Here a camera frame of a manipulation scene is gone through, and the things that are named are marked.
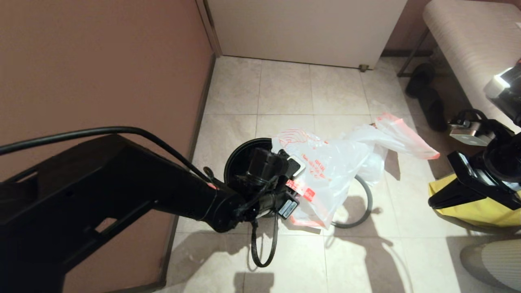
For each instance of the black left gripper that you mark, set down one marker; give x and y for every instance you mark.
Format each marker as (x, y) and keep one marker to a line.
(264, 179)

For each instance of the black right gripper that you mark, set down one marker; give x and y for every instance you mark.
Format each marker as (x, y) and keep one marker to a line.
(476, 175)

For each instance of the new white red-print plastic bag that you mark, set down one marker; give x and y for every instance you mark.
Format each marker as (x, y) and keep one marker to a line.
(333, 171)

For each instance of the used white red-print trash bag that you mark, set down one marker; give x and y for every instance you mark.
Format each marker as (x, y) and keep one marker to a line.
(399, 136)

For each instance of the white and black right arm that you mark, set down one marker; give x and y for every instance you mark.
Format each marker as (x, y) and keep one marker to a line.
(506, 122)

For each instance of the yellow fabric bag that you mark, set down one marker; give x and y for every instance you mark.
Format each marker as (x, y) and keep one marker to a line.
(480, 213)

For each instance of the grey round cushion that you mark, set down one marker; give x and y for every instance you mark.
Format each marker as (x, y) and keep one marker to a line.
(496, 264)

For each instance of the black slipper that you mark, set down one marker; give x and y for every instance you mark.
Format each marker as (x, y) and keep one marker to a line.
(419, 78)
(433, 110)

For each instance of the grey metal bench leg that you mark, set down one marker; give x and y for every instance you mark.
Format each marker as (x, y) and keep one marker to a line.
(412, 53)

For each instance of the beige wood-grain bench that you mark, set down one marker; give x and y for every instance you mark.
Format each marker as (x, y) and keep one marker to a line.
(468, 49)

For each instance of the small metal door stop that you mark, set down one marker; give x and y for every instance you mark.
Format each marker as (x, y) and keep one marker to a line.
(363, 67)

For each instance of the white door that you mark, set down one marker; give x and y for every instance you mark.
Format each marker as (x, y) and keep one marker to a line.
(305, 32)

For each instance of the beige door frame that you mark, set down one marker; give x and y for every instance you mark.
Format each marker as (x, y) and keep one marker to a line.
(209, 28)

